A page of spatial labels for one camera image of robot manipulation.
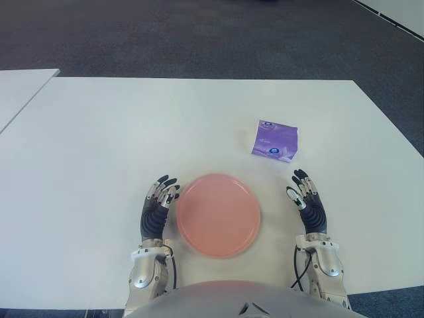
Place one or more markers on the round pink plate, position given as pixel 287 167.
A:
pixel 218 215

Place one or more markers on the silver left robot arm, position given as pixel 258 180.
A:
pixel 142 268

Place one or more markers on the grey robot torso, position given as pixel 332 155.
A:
pixel 212 298

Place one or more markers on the white side table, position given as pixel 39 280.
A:
pixel 16 92

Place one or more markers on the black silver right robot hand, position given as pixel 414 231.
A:
pixel 314 215

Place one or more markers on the purple tissue paper pack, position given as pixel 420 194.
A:
pixel 273 140

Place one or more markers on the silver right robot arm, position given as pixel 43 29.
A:
pixel 326 261

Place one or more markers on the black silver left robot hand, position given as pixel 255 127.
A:
pixel 153 218

